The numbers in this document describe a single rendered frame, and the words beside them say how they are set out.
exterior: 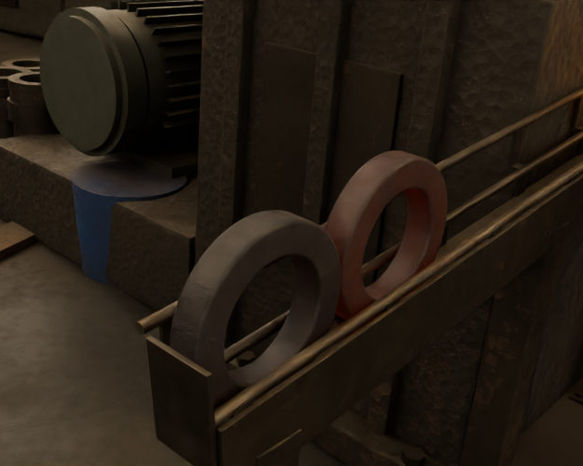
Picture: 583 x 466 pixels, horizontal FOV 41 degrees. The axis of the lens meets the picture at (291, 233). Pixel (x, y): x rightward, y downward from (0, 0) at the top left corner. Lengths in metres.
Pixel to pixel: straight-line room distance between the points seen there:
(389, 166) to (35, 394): 1.12
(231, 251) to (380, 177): 0.19
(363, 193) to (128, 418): 0.99
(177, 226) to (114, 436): 0.52
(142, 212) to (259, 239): 1.31
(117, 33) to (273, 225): 1.41
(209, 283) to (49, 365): 1.21
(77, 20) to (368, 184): 1.42
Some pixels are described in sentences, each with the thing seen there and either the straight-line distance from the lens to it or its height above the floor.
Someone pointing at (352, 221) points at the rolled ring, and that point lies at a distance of 0.72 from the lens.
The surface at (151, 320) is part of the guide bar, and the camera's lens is 0.66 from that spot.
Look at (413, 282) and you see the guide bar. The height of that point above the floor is 0.62.
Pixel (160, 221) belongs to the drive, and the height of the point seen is 0.25.
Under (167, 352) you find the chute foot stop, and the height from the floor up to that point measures 0.63.
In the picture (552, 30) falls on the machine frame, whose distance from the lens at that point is 1.17.
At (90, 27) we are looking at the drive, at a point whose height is 0.65.
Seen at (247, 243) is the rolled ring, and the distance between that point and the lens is 0.61.
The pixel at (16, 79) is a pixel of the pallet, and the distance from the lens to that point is 2.53.
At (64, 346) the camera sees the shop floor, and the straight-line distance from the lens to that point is 1.85.
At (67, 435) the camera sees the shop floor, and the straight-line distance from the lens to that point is 1.58.
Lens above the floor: 0.97
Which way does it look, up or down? 23 degrees down
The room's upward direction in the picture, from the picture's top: 5 degrees clockwise
